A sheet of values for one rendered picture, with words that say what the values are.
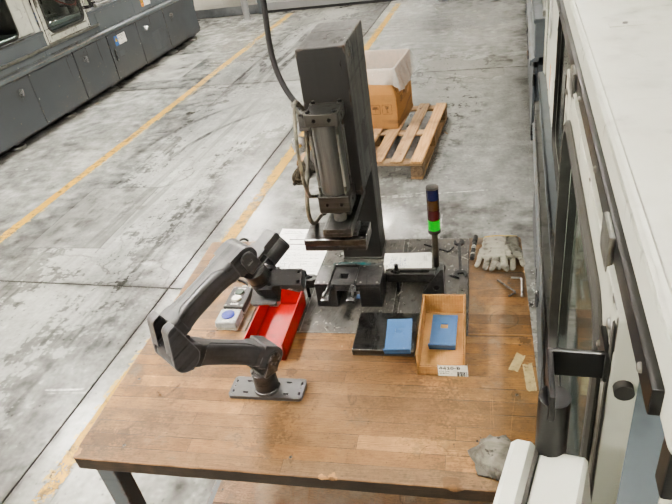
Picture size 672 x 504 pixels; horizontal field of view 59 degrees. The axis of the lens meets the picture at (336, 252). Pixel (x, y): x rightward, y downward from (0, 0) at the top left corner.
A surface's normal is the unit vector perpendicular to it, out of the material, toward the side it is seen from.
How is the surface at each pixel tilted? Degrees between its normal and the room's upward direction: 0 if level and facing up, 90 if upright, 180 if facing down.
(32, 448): 0
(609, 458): 90
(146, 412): 0
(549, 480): 7
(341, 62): 90
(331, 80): 90
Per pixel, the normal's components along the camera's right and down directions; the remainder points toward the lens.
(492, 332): -0.14, -0.83
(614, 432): -0.25, 0.55
